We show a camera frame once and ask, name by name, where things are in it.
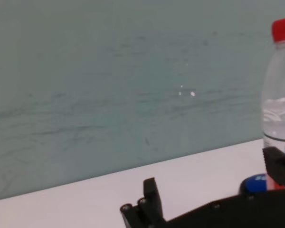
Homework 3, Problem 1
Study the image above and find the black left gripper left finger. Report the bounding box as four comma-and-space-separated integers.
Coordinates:
120, 177, 167, 228

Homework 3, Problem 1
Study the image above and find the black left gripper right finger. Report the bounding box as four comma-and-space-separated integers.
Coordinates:
262, 146, 285, 190

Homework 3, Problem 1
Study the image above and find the clear red-capped water bottle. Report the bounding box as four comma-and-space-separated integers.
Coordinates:
261, 16, 285, 192

